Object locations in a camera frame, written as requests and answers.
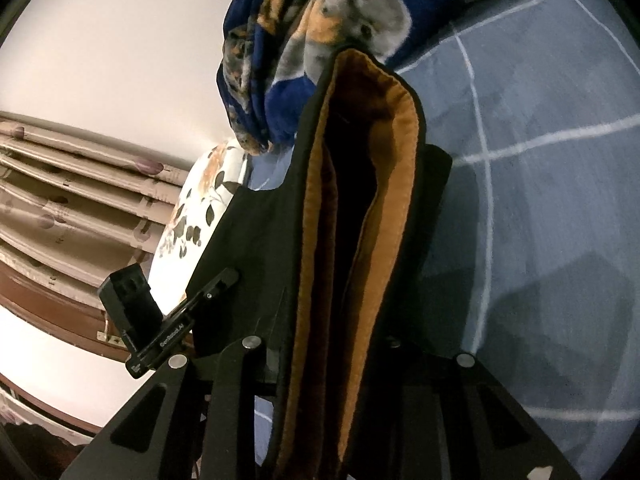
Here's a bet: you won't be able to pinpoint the navy printed fleece blanket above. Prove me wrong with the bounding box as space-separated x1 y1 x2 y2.
216 0 571 156

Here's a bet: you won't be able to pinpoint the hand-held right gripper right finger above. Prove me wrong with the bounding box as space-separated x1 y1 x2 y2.
370 337 583 480

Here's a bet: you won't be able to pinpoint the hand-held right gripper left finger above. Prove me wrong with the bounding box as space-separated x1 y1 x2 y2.
60 332 296 480

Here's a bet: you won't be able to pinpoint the beige floral curtain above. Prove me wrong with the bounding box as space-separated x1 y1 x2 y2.
0 110 193 306

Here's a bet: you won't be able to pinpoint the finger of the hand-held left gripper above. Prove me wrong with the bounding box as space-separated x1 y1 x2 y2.
185 267 241 318

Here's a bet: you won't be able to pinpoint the blue checked bed sheet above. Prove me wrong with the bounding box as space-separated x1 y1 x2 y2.
247 0 640 480

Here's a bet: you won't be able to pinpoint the brown wooden rail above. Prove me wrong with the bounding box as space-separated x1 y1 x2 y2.
0 260 131 361

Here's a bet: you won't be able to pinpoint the black pants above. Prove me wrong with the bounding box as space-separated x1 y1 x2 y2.
190 46 453 480

